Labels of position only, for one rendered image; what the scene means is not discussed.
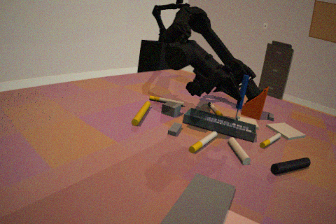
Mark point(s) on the blue stylus with grey tip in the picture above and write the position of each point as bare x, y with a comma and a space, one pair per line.
242, 91

